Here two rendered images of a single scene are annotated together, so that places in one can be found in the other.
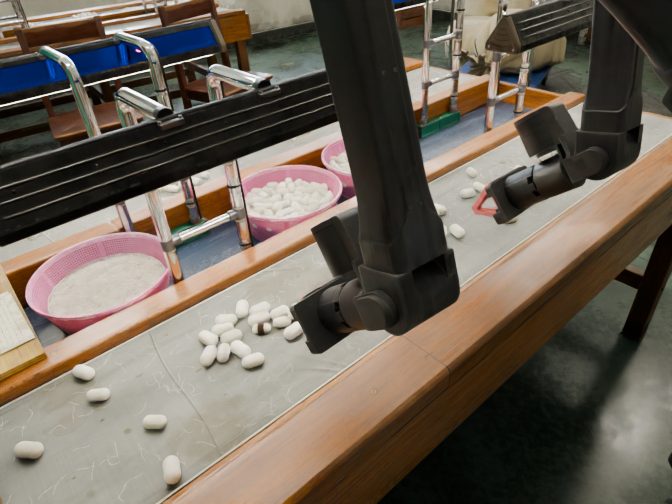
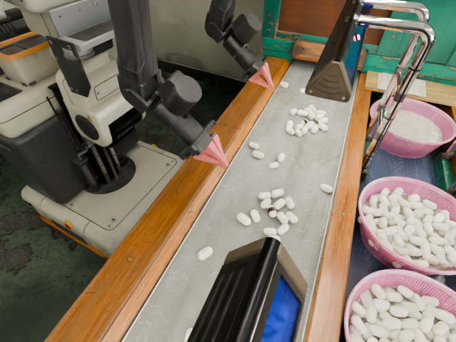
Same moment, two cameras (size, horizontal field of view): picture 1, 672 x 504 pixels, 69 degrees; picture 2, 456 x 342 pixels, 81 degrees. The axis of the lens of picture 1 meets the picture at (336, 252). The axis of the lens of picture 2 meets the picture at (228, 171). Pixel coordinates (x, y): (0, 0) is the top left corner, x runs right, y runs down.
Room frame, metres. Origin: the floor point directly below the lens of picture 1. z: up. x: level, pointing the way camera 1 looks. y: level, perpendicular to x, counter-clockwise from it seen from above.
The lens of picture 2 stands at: (1.14, -0.46, 1.30)
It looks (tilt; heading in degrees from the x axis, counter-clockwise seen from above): 46 degrees down; 152
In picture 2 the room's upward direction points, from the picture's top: straight up
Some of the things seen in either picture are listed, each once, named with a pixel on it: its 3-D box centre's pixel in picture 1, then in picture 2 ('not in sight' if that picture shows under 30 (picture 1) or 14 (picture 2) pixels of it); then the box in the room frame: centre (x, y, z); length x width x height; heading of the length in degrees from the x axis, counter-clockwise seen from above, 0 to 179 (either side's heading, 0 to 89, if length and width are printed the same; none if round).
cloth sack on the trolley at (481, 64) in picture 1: (512, 41); not in sight; (3.78, -1.40, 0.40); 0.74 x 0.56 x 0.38; 125
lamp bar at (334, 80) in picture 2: (220, 127); (351, 24); (0.66, 0.15, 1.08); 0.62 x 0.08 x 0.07; 128
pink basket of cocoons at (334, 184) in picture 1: (288, 206); (408, 228); (1.04, 0.11, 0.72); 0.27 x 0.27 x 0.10
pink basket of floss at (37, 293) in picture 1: (109, 289); (405, 129); (0.77, 0.45, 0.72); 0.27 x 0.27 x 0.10
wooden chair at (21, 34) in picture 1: (94, 117); not in sight; (2.63, 1.25, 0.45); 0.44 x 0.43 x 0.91; 119
